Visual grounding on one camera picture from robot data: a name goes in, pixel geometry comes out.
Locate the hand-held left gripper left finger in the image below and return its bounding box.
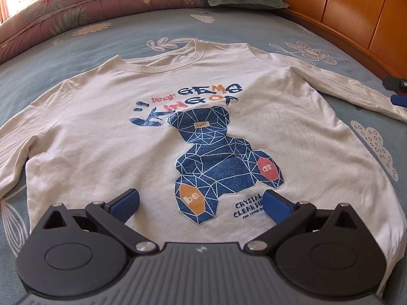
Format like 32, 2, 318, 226
42, 188, 160, 255

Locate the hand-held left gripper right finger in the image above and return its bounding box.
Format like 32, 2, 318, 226
244, 189, 359, 255

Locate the white printed long-sleeve shirt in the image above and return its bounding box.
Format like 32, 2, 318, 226
0, 40, 407, 251

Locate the wooden headboard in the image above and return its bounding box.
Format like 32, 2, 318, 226
254, 0, 407, 80

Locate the blue floral bed sheet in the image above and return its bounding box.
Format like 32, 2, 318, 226
0, 0, 407, 305

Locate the pink floral quilt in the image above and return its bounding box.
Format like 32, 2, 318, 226
0, 0, 212, 66

